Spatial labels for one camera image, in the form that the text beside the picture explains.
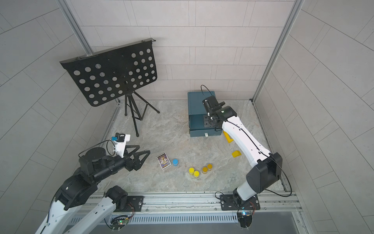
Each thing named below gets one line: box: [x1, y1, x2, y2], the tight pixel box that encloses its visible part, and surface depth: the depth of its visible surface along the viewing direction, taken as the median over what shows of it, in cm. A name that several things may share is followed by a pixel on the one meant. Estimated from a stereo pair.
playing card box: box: [156, 152, 172, 170], surface depth 86 cm
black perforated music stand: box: [59, 38, 160, 137], surface depth 74 cm
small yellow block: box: [231, 150, 243, 158], surface depth 90 cm
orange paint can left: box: [202, 165, 208, 175], surface depth 82 cm
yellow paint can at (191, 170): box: [188, 167, 195, 176], surface depth 82 cm
